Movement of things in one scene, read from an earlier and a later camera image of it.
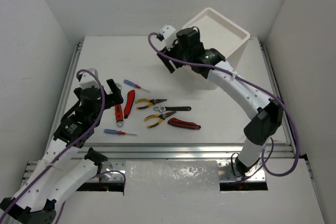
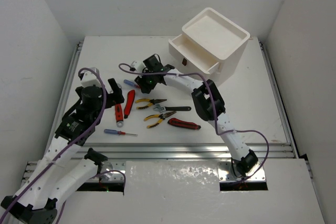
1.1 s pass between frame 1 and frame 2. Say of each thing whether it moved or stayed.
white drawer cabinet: stayed
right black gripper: moved
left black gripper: stayed
